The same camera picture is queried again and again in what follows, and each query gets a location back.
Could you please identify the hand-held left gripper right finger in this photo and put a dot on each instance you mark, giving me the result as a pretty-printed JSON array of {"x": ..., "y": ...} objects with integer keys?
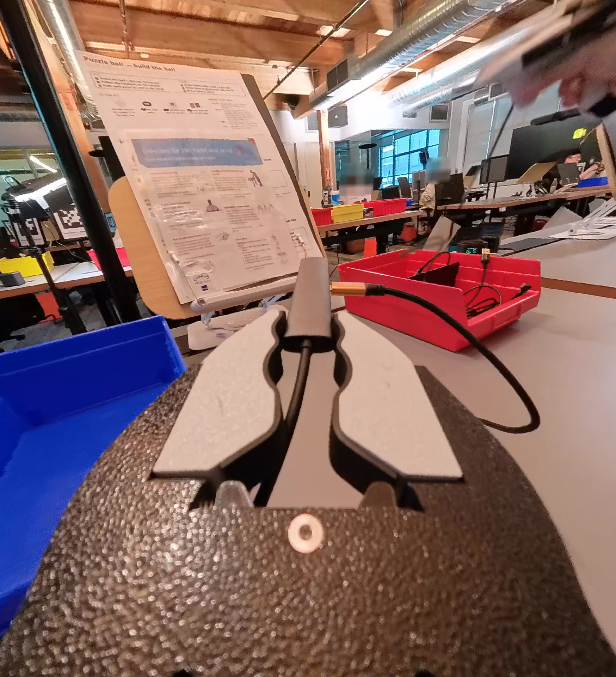
[{"x": 392, "y": 418}]

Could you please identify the black computer monitor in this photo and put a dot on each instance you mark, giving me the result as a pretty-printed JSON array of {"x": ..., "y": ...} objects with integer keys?
[{"x": 546, "y": 148}]

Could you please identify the black metal pole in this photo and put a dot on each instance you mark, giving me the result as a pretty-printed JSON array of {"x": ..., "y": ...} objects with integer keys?
[{"x": 70, "y": 169}]

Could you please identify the person's right hand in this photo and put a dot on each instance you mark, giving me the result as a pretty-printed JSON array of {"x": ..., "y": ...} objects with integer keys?
[{"x": 588, "y": 79}]

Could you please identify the printed instruction sheets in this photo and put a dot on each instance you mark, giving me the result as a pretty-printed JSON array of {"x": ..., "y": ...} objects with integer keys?
[{"x": 197, "y": 174}]

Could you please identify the dark grey usb hub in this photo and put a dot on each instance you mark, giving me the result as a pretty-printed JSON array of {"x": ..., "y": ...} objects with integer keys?
[{"x": 310, "y": 296}]

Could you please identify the blue plastic bin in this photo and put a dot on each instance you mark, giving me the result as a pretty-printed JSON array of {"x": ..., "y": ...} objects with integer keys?
[{"x": 33, "y": 455}]

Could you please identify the white stand base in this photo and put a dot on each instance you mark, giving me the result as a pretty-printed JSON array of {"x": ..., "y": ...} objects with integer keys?
[{"x": 202, "y": 336}]

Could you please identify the silver ceiling duct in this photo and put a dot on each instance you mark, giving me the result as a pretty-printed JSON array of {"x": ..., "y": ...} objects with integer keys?
[
  {"x": 65, "y": 47},
  {"x": 419, "y": 37}
]

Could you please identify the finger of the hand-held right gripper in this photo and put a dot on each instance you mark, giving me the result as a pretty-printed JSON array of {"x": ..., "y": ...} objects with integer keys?
[{"x": 524, "y": 47}]

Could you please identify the grey desk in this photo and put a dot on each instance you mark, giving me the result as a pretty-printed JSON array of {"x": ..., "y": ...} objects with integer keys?
[{"x": 577, "y": 370}]

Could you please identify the long red plastic bin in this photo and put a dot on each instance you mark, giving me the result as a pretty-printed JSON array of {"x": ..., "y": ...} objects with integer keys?
[{"x": 387, "y": 206}]

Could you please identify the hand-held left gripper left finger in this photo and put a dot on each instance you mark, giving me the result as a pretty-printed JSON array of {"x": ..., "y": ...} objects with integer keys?
[{"x": 218, "y": 402}]

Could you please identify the black white tag marker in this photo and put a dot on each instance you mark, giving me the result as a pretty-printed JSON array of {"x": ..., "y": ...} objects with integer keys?
[{"x": 70, "y": 217}]

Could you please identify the yellow plastic bin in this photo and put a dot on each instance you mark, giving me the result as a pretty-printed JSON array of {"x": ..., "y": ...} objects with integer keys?
[
  {"x": 22, "y": 263},
  {"x": 347, "y": 213}
]

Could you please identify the small grey box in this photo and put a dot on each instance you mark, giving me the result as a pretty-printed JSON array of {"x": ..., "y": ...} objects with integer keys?
[{"x": 11, "y": 279}]

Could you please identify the black power bank green display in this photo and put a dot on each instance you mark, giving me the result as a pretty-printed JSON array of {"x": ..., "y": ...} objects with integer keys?
[{"x": 469, "y": 247}]

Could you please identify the wooden document stand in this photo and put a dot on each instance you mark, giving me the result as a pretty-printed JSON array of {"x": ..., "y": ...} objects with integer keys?
[{"x": 139, "y": 254}]

